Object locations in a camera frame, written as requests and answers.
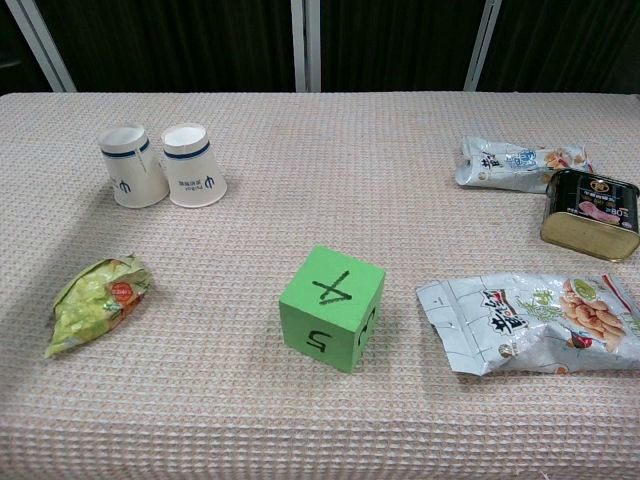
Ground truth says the white paper cup blue stripe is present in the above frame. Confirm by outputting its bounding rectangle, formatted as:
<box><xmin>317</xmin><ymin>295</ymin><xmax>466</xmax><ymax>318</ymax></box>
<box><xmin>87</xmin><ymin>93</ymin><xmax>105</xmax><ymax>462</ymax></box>
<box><xmin>97</xmin><ymin>124</ymin><xmax>171</xmax><ymax>209</ymax></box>
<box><xmin>160</xmin><ymin>122</ymin><xmax>228</xmax><ymax>209</ymax></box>

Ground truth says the pink waffle-weave tablecloth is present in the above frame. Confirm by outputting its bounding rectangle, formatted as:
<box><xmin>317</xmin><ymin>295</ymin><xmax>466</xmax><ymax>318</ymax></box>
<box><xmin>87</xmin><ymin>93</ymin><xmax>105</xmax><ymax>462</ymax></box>
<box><xmin>0</xmin><ymin>91</ymin><xmax>640</xmax><ymax>480</ymax></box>

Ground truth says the green numbered foam cube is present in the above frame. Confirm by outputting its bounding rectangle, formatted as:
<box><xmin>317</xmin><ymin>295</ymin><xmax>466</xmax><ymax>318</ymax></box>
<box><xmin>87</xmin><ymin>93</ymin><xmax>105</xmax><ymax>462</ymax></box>
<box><xmin>278</xmin><ymin>245</ymin><xmax>387</xmax><ymax>375</ymax></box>

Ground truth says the small silver snack bag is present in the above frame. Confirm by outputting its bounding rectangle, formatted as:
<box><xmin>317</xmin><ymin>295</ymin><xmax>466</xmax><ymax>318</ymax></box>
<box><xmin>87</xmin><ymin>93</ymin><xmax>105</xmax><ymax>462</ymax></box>
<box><xmin>454</xmin><ymin>134</ymin><xmax>594</xmax><ymax>195</ymax></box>

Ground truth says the large silver peanut snack bag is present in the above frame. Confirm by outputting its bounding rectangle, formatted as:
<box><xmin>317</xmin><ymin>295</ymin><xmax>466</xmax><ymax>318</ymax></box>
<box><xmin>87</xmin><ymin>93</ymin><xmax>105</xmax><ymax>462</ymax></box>
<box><xmin>416</xmin><ymin>272</ymin><xmax>640</xmax><ymax>377</ymax></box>

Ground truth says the crumpled green snack bag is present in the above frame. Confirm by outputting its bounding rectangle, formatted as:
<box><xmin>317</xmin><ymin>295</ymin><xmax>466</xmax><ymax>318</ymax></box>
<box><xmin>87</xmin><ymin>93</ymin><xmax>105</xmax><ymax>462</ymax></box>
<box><xmin>44</xmin><ymin>253</ymin><xmax>153</xmax><ymax>359</ymax></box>

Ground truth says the black backdrop curtain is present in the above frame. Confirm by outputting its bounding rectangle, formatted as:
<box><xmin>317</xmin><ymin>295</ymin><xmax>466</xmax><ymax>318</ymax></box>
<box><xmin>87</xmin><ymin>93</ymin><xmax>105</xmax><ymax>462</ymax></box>
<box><xmin>0</xmin><ymin>0</ymin><xmax>640</xmax><ymax>95</ymax></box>

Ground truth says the black gold luncheon meat can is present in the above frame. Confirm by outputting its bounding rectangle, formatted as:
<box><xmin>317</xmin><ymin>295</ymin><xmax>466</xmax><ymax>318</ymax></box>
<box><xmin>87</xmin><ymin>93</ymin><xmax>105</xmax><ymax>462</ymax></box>
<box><xmin>540</xmin><ymin>168</ymin><xmax>640</xmax><ymax>263</ymax></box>

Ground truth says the white metal frame post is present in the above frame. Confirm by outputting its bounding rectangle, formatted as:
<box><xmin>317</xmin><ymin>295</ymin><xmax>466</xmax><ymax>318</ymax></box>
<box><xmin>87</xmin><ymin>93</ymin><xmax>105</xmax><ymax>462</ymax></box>
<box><xmin>290</xmin><ymin>0</ymin><xmax>322</xmax><ymax>93</ymax></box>
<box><xmin>463</xmin><ymin>0</ymin><xmax>503</xmax><ymax>92</ymax></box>
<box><xmin>3</xmin><ymin>0</ymin><xmax>78</xmax><ymax>94</ymax></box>

